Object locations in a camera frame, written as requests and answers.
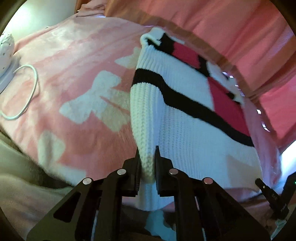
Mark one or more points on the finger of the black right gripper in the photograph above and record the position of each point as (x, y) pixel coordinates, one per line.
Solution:
(276, 202)

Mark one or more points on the white red black knit sweater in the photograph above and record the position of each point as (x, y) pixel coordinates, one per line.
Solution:
(184, 106)

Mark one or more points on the pink bow-pattern blanket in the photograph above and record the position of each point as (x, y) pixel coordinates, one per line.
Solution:
(68, 108)

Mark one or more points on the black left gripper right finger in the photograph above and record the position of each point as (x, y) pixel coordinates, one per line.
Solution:
(204, 210)

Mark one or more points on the folded pink cloth by curtain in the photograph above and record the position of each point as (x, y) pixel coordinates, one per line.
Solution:
(91, 8)

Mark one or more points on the pink curtain with tan hem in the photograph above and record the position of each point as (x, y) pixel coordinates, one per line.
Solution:
(249, 39)

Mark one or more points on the white dotted night lamp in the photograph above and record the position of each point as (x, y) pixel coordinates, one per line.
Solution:
(9, 61)

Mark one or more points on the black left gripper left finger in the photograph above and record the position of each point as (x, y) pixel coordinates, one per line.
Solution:
(91, 210)

